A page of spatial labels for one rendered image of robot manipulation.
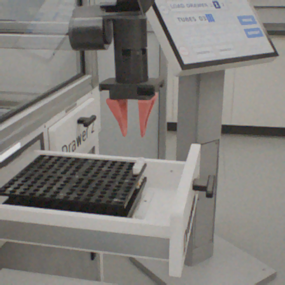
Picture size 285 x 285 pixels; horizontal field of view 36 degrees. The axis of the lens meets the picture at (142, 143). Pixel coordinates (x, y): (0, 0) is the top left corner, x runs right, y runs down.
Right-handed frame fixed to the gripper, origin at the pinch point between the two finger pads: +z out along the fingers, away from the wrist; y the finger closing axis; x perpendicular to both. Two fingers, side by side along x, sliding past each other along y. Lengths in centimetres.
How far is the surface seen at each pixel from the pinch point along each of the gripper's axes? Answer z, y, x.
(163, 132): 48, -27, 158
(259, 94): 53, 28, 295
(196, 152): 5.3, 10.4, 5.8
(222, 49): -5, 9, 91
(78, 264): 50, -27, 30
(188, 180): 5.7, 10.8, -7.2
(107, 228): 10.4, -0.1, -16.3
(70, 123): 5.1, -21.7, 21.8
